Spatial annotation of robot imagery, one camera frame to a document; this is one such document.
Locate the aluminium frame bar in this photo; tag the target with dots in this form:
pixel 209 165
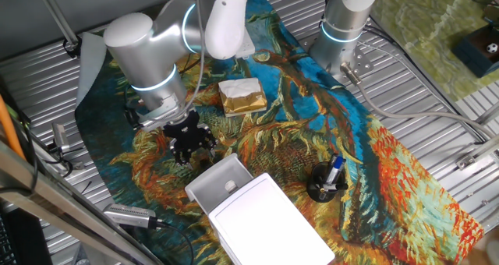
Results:
pixel 58 206

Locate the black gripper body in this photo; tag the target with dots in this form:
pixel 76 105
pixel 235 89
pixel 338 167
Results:
pixel 189 134

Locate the small soccer ball toy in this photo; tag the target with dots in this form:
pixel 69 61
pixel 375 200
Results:
pixel 492 47

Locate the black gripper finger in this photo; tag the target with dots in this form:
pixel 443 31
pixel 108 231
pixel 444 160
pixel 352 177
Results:
pixel 211 148
pixel 182 157

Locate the finned silver camera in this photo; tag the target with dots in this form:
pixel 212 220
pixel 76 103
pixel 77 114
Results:
pixel 126 215

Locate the gold and white tissue pack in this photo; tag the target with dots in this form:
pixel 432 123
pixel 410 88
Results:
pixel 241 97

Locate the aluminium corner bracket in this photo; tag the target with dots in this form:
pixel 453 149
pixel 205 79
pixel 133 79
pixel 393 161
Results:
pixel 473 156

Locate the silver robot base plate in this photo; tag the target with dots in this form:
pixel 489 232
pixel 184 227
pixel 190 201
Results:
pixel 360 64

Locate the black monitor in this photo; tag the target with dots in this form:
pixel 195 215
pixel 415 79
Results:
pixel 23 241

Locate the white plastic lidded box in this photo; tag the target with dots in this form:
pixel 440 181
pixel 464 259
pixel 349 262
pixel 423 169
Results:
pixel 269 226

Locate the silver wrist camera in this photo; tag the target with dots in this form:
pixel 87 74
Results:
pixel 160 115

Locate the black pen holder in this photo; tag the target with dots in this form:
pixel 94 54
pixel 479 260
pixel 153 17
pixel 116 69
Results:
pixel 317 191

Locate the blue capped marker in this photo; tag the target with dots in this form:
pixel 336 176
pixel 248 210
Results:
pixel 335 169

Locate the grey tripod pole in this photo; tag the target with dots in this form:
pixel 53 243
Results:
pixel 56 11

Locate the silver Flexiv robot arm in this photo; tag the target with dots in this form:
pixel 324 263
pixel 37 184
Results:
pixel 136 50

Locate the dark blue box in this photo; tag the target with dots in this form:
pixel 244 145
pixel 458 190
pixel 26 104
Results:
pixel 471 58

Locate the sunflower painting cloth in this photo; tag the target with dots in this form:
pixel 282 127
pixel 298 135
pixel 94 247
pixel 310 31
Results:
pixel 156 187

